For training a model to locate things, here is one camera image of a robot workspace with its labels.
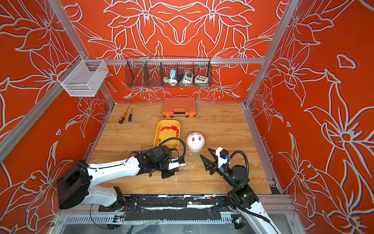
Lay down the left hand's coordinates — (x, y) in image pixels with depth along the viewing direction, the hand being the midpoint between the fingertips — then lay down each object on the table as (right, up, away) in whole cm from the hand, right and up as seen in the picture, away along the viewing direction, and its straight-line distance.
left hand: (178, 167), depth 80 cm
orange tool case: (+4, +37, +35) cm, 51 cm away
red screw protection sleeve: (+13, +16, +6) cm, 21 cm away
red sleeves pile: (-6, +21, +24) cm, 32 cm away
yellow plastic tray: (-11, +19, +24) cm, 33 cm away
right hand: (+13, +11, -9) cm, 19 cm away
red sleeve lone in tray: (-14, +13, +18) cm, 26 cm away
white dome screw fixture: (+10, +14, +6) cm, 18 cm away
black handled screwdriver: (-38, +27, +28) cm, 55 cm away
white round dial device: (+5, +53, +11) cm, 55 cm away
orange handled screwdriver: (-43, +28, +27) cm, 58 cm away
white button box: (+14, +53, +15) cm, 57 cm away
